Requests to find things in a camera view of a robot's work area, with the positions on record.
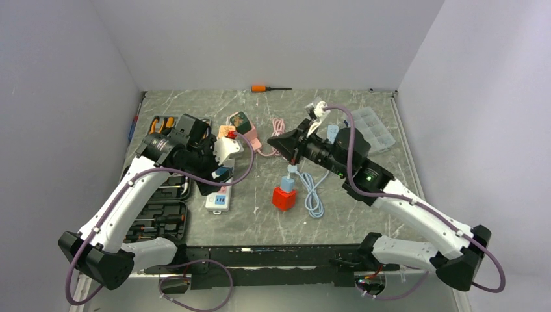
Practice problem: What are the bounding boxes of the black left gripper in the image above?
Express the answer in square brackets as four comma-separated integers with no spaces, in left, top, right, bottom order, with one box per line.
[185,135,233,195]

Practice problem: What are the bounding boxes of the orange handled screwdriver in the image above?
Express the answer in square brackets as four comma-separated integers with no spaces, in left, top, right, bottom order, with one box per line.
[250,85,291,93]

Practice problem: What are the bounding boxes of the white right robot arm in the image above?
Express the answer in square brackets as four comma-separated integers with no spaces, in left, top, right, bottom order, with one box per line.
[267,119,491,291]

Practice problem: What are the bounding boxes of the pink power strip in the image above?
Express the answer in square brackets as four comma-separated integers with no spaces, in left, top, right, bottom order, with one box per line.
[244,119,262,151]

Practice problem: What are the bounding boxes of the black open tool case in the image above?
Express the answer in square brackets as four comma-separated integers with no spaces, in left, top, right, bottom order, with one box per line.
[124,175,192,243]

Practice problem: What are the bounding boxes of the white long power strip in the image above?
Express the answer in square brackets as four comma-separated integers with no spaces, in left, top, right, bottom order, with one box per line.
[205,159,235,215]

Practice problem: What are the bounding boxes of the dark green cube adapter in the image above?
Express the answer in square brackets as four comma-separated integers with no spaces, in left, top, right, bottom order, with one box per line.
[229,111,252,135]

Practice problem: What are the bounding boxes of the orange handled pliers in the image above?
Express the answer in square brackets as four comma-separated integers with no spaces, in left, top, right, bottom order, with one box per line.
[148,116,175,134]

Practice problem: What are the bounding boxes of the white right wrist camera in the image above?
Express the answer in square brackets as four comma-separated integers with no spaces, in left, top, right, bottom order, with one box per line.
[305,98,330,123]

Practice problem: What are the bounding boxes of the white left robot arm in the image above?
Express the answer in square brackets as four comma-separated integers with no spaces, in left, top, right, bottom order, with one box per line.
[58,114,242,290]

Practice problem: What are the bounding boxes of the light blue power strip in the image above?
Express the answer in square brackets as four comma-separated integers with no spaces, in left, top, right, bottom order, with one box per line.
[327,124,339,144]

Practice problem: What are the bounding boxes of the red cube socket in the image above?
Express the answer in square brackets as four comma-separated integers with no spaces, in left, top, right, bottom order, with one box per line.
[271,187,297,211]

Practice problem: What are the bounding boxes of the light blue power cable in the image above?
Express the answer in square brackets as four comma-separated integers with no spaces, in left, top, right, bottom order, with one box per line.
[287,165,332,219]

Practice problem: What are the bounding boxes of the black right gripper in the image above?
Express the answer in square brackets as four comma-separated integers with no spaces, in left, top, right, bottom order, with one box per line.
[268,118,349,177]

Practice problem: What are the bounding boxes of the orange wooden cube adapter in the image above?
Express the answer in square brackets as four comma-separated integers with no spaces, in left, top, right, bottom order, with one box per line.
[217,125,236,138]

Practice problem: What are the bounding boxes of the light blue cube adapter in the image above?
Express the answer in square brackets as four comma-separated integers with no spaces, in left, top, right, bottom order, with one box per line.
[279,175,295,194]

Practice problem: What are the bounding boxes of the clear plastic screw organizer box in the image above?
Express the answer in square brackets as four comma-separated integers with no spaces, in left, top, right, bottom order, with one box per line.
[351,107,396,155]

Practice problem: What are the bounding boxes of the pink power cable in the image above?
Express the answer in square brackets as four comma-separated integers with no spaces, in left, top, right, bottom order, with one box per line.
[257,118,287,158]

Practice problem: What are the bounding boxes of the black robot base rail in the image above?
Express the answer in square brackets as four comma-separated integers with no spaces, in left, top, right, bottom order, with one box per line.
[145,244,400,290]

